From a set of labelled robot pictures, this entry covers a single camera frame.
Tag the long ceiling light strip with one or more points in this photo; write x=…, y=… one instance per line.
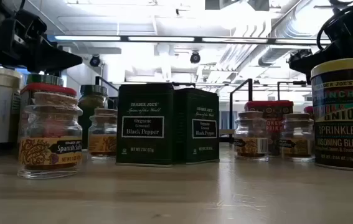
x=86, y=38

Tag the green lid glass spice jar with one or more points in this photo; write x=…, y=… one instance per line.
x=90, y=99
x=44, y=80

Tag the black ceiling spot lamp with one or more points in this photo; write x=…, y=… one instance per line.
x=95, y=61
x=195, y=58

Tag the glass saffron jar cork lid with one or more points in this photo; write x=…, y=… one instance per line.
x=103, y=143
x=297, y=146
x=251, y=146
x=50, y=149

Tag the dark green black pepper tin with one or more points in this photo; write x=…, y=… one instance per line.
x=201, y=130
x=145, y=127

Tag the black background rack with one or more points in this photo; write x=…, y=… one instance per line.
x=291, y=82

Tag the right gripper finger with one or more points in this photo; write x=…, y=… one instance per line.
x=310, y=65

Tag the yellow lid chili onion can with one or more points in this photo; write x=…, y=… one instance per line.
x=341, y=124

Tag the red lid smoked paprika tin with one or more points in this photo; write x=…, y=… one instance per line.
x=308, y=109
x=48, y=88
x=272, y=109

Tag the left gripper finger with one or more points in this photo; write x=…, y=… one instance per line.
x=61, y=62

